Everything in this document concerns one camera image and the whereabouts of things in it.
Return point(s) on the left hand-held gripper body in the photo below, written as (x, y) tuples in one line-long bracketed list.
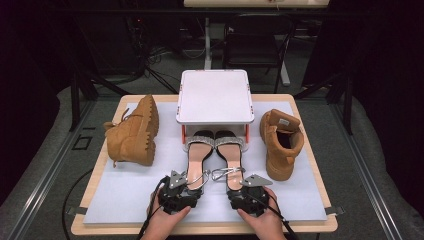
[(175, 200)]

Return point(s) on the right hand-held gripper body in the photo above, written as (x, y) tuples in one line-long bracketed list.
[(253, 200)]

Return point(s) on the tan suede boot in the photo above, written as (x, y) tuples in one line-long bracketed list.
[(133, 140), (278, 160)]

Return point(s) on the white two-tier shoe rack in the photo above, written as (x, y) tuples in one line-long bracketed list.
[(215, 96)]

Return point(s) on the person's left hand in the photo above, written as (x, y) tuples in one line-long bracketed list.
[(163, 226)]

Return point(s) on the person's right hand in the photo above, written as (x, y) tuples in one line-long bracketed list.
[(270, 226)]

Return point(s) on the white table mat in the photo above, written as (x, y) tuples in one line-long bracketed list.
[(126, 186)]

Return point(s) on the grey metal table clip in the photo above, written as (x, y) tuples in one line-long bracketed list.
[(78, 210), (335, 210)]

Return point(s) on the black metal stand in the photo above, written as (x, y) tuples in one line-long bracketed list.
[(348, 106), (75, 100)]

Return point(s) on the white desk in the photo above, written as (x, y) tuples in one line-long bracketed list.
[(207, 50)]

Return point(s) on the black folding chair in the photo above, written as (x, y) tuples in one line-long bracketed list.
[(256, 43)]

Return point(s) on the aluminium floor rail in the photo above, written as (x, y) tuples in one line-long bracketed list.
[(50, 173), (366, 190)]

